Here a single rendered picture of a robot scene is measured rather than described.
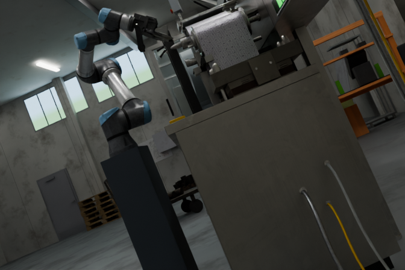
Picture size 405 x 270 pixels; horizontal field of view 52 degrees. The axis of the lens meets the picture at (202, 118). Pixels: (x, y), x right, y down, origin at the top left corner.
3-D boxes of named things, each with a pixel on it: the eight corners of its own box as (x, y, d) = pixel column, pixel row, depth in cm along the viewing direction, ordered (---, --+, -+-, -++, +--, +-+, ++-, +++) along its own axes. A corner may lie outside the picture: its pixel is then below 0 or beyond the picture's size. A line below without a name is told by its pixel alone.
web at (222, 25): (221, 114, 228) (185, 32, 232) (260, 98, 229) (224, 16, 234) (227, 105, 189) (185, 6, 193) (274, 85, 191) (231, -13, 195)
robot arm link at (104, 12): (103, 16, 203) (103, 2, 196) (125, 23, 203) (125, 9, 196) (97, 26, 198) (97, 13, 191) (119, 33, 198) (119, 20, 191)
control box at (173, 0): (173, 16, 260) (167, 2, 261) (183, 12, 259) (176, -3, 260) (170, 14, 253) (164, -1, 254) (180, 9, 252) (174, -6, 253)
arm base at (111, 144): (106, 160, 201) (98, 141, 202) (116, 158, 216) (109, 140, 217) (134, 147, 200) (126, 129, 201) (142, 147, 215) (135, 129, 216)
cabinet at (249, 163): (217, 231, 405) (184, 150, 412) (277, 205, 409) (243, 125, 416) (261, 345, 154) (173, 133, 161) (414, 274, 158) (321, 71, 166)
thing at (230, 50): (216, 82, 191) (200, 46, 192) (263, 63, 192) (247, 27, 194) (216, 82, 190) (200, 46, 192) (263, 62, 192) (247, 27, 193)
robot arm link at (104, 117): (104, 141, 212) (94, 117, 213) (129, 132, 217) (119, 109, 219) (108, 137, 201) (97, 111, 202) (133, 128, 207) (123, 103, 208)
